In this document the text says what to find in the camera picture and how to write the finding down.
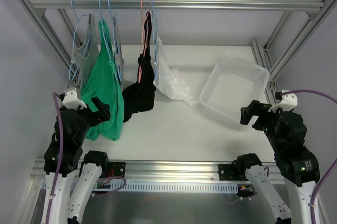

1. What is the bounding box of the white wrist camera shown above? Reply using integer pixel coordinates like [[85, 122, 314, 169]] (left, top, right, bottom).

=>
[[269, 90, 298, 112], [62, 87, 87, 110]]

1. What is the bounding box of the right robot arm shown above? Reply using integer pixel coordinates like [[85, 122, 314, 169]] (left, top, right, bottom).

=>
[[218, 100, 320, 223]]

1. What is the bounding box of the white tank top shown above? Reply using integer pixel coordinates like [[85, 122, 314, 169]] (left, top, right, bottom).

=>
[[153, 31, 198, 106]]

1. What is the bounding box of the black tank top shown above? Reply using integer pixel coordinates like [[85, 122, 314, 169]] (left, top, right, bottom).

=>
[[122, 12, 156, 122]]

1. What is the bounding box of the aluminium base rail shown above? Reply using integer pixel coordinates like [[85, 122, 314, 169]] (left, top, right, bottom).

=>
[[30, 158, 285, 186]]

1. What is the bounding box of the light blue hanger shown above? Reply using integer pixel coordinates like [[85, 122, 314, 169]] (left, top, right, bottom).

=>
[[151, 0, 159, 85], [68, 0, 89, 82]]

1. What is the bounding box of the pink hanger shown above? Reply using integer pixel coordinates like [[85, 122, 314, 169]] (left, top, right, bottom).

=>
[[137, 0, 145, 83]]

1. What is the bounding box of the green tank top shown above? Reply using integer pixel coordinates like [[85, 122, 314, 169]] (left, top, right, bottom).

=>
[[80, 19, 125, 142]]

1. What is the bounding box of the blue hanger under green top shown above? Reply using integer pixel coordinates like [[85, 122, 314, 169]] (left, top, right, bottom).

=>
[[94, 0, 118, 83]]

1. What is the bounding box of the blue hanger with grey top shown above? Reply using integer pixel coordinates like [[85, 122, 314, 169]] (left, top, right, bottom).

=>
[[107, 0, 124, 84]]

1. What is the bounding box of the dark grey tank top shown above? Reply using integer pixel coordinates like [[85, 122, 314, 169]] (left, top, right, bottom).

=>
[[112, 15, 125, 90]]

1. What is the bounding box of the white slotted cable duct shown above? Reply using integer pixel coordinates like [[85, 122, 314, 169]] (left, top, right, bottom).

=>
[[39, 181, 240, 193]]

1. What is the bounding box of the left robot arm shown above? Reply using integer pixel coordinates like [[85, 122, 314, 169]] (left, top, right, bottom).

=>
[[41, 97, 110, 223]]

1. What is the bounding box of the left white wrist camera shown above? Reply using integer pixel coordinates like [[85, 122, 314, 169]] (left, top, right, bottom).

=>
[[62, 87, 87, 110]]

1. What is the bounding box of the aluminium hanging rail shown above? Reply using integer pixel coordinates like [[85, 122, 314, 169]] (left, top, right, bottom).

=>
[[30, 0, 324, 12]]

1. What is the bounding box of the white plastic basket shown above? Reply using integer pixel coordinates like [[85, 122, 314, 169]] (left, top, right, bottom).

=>
[[199, 55, 270, 128]]

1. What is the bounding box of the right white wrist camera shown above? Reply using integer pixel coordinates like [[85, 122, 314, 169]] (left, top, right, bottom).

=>
[[269, 90, 298, 112]]

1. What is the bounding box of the left aluminium frame strut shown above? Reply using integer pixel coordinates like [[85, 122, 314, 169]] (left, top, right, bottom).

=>
[[18, 0, 75, 73]]

